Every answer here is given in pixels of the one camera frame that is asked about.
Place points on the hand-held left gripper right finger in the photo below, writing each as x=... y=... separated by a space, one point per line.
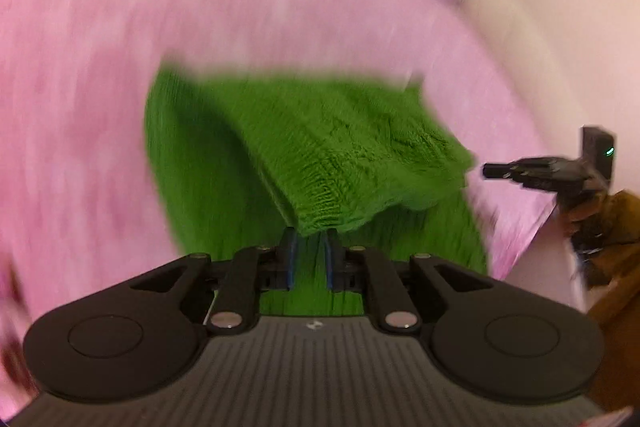
x=331 y=262

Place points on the pink floral blanket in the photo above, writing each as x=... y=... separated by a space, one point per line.
x=75 y=107

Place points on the person's right hand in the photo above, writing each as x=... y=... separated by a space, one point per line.
x=585 y=209

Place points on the long white pillow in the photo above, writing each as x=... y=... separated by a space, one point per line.
x=505 y=37

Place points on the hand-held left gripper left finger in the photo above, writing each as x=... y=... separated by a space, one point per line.
x=290 y=257

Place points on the green knit sweater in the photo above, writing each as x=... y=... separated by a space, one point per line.
x=325 y=142

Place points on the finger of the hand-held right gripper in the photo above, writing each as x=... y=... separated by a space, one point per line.
x=502 y=170

